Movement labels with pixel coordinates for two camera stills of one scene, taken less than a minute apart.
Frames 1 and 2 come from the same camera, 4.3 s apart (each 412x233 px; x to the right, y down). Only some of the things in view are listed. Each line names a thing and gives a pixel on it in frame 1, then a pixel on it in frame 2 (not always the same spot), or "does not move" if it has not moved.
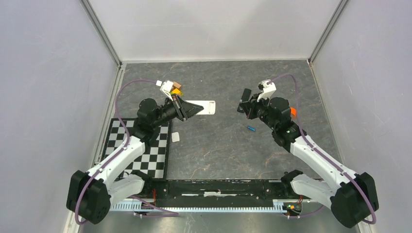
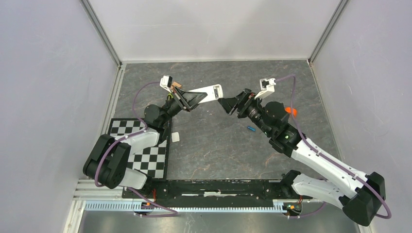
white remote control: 209,107 to 214,92
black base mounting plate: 213,193 does not move
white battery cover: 175,137 does not move
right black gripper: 249,107 to 242,101
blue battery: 252,128 does not move
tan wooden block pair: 176,85 does not move
